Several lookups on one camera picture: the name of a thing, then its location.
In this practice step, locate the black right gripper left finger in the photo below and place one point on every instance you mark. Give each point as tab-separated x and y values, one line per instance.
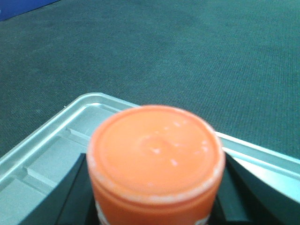
70	203

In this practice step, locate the blue bin corner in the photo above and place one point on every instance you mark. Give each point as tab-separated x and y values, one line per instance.
12	8

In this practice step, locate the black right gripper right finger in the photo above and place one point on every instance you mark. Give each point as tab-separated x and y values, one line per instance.
244	199

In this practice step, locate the green conveyor belt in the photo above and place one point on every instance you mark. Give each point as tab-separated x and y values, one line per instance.
235	63

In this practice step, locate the grey plastic tray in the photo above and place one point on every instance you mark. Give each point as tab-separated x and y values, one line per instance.
36	174

